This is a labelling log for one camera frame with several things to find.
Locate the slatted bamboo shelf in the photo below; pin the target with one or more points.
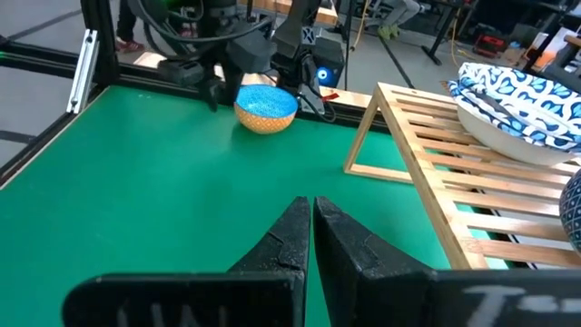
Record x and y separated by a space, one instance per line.
454 181

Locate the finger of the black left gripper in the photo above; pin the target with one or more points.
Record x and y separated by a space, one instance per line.
233 84
212 93

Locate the black metal rig frame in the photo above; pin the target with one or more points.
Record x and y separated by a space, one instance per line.
100 45

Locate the person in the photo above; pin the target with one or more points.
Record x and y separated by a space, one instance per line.
399 9
127 22

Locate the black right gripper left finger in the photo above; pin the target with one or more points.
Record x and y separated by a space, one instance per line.
254 300

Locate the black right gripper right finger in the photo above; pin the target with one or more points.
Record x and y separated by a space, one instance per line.
408 300

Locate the red toolbox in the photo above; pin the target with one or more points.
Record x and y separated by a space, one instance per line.
489 45

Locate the silver aluminium bracket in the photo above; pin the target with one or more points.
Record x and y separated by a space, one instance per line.
84 68

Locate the wooden arm base board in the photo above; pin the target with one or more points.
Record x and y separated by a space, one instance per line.
349 97

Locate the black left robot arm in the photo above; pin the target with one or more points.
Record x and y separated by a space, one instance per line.
295 27

